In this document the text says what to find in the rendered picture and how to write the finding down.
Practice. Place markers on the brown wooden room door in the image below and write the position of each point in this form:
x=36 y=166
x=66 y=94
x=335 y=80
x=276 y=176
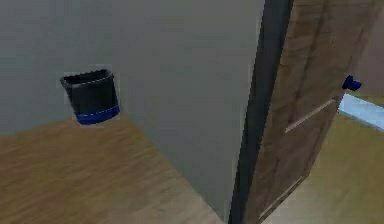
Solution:
x=300 y=110

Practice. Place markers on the black bin with blue base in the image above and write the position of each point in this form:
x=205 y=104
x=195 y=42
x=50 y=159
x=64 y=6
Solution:
x=91 y=97

